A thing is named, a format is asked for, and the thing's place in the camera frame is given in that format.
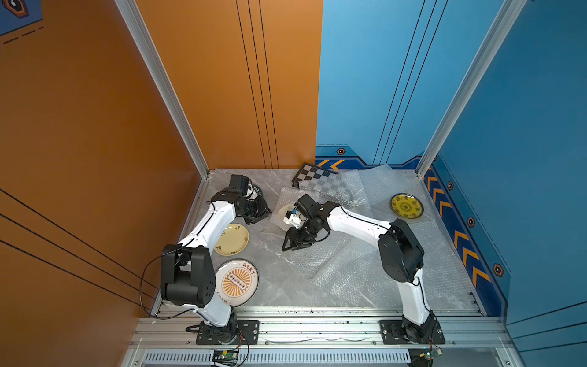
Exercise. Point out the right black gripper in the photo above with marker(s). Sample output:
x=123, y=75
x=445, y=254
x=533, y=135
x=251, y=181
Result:
x=294, y=238

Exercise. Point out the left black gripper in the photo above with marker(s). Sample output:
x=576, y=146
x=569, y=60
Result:
x=262, y=212

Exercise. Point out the cream dinner plate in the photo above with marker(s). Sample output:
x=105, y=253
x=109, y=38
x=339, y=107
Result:
x=233, y=240

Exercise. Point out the white orange sunburst plate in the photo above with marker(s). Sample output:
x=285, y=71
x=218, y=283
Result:
x=236, y=282

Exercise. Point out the bubble wrap of green plate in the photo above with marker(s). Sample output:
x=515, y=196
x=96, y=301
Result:
x=383, y=182

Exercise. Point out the yellow dinner plate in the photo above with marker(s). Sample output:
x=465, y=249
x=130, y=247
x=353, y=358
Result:
x=406, y=206

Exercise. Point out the bubble wrap of yellow plate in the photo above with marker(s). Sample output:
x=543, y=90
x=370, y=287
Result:
x=445, y=282

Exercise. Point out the bubble white blue plate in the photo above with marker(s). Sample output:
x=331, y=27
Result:
x=254, y=191

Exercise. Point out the small white cream plate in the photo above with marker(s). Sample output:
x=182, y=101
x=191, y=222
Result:
x=281, y=214

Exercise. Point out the bubble pink plate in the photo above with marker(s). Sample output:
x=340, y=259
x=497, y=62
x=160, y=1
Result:
x=348, y=270

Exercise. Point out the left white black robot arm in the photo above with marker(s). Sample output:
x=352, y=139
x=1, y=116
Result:
x=187, y=274

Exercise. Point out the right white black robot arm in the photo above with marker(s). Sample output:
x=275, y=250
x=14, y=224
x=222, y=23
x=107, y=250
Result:
x=400, y=251

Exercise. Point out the black white checkerboard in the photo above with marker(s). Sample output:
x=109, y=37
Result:
x=310, y=172

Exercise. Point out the left green circuit board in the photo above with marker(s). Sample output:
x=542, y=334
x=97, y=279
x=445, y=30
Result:
x=226, y=358

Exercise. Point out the green circuit board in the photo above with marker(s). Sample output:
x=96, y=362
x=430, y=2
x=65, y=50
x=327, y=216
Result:
x=424, y=358
x=226, y=358

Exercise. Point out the right green circuit board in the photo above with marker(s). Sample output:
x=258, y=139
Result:
x=424, y=358

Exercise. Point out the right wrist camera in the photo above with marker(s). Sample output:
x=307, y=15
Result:
x=292, y=218

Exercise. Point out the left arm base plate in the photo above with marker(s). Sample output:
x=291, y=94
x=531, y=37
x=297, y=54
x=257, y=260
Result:
x=240, y=331

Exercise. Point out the white vented cable duct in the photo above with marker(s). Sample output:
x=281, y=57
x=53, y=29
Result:
x=276, y=357

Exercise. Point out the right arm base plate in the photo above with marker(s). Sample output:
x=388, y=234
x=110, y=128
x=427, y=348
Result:
x=396, y=332

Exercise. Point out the aluminium front rail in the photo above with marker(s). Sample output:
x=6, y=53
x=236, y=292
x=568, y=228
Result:
x=326, y=327

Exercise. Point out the left aluminium corner post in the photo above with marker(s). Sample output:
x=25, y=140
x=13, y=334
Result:
x=138, y=29

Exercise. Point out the aluminium corner post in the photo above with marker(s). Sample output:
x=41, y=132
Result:
x=138, y=29
x=492, y=42

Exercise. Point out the right aluminium corner post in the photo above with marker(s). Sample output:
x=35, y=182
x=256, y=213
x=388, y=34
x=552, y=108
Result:
x=492, y=42

